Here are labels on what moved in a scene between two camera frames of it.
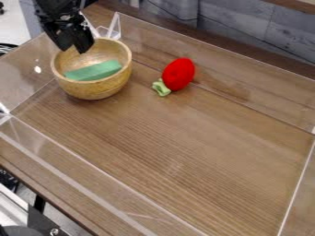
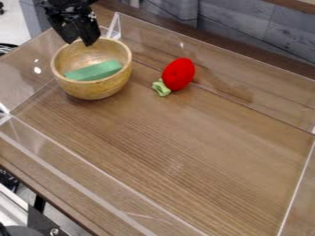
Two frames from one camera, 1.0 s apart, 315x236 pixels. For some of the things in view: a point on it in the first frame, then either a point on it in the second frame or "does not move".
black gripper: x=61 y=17 -> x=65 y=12
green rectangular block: x=95 y=70 does not move
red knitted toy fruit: x=178 y=73 does not move
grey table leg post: x=34 y=24 does not move
